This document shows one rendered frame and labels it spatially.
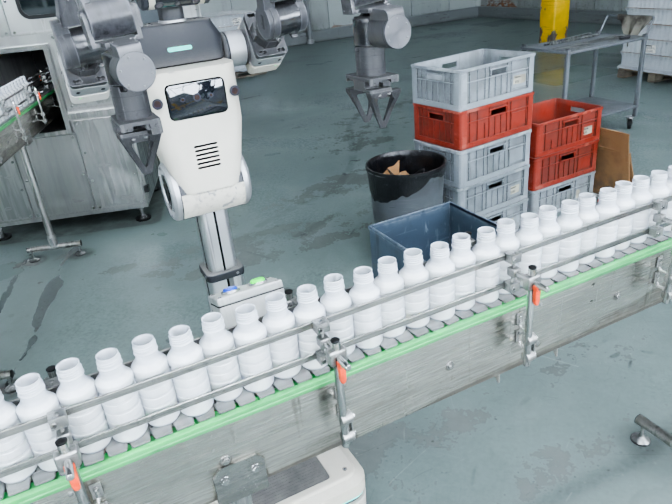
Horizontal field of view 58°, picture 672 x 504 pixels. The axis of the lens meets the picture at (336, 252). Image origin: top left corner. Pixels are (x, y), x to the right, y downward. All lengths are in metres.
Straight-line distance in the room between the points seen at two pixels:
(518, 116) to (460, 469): 2.17
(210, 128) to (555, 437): 1.72
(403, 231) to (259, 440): 0.98
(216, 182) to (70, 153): 3.24
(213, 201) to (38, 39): 3.20
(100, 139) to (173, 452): 3.74
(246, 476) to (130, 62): 0.75
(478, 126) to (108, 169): 2.67
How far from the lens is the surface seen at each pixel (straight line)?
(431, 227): 2.00
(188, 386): 1.08
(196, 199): 1.59
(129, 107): 1.05
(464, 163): 3.51
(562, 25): 11.26
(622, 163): 4.51
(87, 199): 4.86
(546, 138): 4.09
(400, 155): 3.63
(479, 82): 3.49
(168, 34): 1.58
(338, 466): 2.02
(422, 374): 1.29
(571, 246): 1.46
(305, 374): 1.17
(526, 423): 2.57
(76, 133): 4.72
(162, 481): 1.16
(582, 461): 2.46
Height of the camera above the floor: 1.71
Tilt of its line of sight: 26 degrees down
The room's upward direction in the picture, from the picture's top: 6 degrees counter-clockwise
